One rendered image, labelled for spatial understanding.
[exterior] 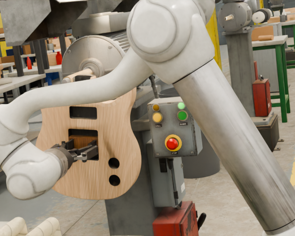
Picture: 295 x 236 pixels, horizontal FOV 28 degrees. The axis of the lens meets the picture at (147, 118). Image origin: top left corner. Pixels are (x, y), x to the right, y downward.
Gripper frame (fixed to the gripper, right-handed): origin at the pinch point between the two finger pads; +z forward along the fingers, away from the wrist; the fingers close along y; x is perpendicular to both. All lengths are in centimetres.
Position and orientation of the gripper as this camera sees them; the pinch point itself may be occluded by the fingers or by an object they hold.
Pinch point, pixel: (83, 144)
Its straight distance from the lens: 186.3
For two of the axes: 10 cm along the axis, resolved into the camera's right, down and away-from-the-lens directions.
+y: 9.6, 0.4, -2.8
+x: -0.2, -9.8, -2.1
